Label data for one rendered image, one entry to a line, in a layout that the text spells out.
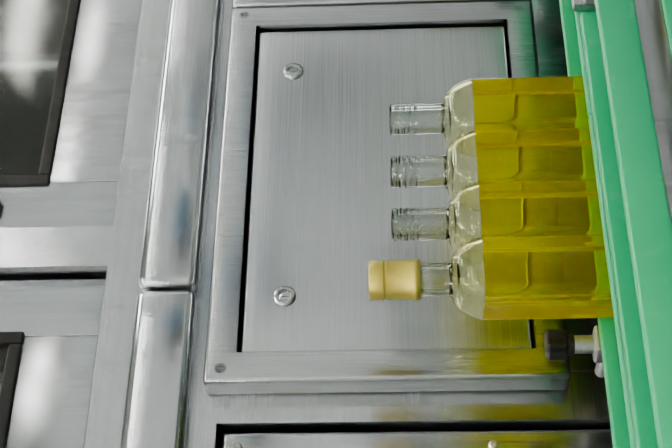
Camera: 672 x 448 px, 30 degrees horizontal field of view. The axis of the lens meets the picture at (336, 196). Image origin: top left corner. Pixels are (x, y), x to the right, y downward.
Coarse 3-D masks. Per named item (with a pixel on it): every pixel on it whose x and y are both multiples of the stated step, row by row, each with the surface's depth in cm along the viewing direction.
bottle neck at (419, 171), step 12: (408, 156) 114; (420, 156) 113; (432, 156) 113; (396, 168) 113; (408, 168) 113; (420, 168) 112; (432, 168) 113; (396, 180) 113; (408, 180) 113; (420, 180) 113; (432, 180) 113
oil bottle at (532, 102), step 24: (456, 96) 115; (480, 96) 115; (504, 96) 114; (528, 96) 114; (552, 96) 114; (576, 96) 114; (456, 120) 114; (480, 120) 113; (504, 120) 113; (528, 120) 113; (552, 120) 113; (576, 120) 113
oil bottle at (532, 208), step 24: (456, 192) 110; (480, 192) 109; (504, 192) 109; (528, 192) 109; (552, 192) 108; (576, 192) 108; (456, 216) 108; (480, 216) 108; (504, 216) 107; (528, 216) 107; (552, 216) 107; (576, 216) 107; (600, 216) 107; (456, 240) 108
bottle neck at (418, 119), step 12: (396, 108) 116; (408, 108) 116; (420, 108) 116; (432, 108) 116; (396, 120) 116; (408, 120) 116; (420, 120) 116; (432, 120) 116; (396, 132) 116; (408, 132) 116; (420, 132) 116; (432, 132) 116
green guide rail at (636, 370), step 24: (600, 48) 112; (600, 72) 111; (600, 96) 109; (600, 120) 108; (600, 144) 107; (600, 168) 106; (624, 216) 102; (624, 240) 101; (624, 264) 100; (624, 288) 99; (624, 312) 97; (624, 336) 96; (648, 384) 94; (648, 408) 93; (648, 432) 92
